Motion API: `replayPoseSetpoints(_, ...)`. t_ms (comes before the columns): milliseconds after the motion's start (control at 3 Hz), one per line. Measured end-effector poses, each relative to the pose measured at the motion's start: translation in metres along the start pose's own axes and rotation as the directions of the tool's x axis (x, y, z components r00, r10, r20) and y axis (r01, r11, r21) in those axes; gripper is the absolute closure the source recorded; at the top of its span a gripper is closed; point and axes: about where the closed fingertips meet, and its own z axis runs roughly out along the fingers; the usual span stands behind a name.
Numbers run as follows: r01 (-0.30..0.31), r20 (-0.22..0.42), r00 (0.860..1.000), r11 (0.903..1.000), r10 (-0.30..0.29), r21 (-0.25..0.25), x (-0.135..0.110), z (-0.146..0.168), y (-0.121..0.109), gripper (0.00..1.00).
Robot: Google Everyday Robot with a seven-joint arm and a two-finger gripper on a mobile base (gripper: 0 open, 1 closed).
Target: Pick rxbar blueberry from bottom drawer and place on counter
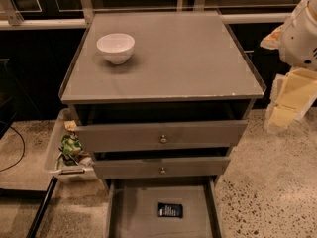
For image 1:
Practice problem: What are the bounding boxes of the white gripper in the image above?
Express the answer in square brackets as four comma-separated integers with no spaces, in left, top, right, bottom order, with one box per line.
[265,67,317,133]

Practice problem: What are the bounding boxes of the dark blue rxbar wrapper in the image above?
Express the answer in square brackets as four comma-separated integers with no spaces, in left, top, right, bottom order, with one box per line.
[157,202,183,218]

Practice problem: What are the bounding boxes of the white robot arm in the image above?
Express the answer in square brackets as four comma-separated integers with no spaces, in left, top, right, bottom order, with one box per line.
[260,0,317,133]

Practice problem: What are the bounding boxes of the grey drawer cabinet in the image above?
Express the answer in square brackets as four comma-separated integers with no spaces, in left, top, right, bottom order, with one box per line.
[59,12,265,164]

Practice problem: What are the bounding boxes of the grey middle drawer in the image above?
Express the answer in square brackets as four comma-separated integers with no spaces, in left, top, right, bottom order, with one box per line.
[93,157,230,179]

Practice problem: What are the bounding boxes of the grey drawer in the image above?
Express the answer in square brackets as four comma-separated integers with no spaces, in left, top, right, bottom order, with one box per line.
[104,177,225,238]
[75,120,247,152]
[93,157,230,179]

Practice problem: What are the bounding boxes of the grey top drawer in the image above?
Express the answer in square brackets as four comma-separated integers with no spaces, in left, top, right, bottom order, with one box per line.
[75,120,247,152]

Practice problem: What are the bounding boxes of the grey bottom drawer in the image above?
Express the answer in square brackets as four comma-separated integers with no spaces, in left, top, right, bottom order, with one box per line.
[104,177,225,238]

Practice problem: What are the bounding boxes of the white ceramic bowl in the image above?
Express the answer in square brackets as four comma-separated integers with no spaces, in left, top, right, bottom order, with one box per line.
[96,33,135,64]

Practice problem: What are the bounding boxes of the tan snack packet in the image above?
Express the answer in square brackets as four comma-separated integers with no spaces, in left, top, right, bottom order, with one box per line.
[64,121,76,132]

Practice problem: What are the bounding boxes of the green snack bag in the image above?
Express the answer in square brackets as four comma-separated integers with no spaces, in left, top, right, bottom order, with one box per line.
[61,134,83,156]

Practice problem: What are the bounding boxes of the clear plastic storage bin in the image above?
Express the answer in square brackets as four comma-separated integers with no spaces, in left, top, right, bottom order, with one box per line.
[44,108,97,182]

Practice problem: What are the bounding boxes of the black floor bar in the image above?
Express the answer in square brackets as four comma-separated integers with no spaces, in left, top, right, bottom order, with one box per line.
[26,177,58,238]

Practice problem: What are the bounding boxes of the white horizontal rail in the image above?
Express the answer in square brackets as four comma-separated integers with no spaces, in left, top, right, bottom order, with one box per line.
[0,13,290,31]

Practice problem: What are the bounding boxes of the black floor cable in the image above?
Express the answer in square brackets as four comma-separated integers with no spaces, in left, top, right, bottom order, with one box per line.
[0,120,26,173]

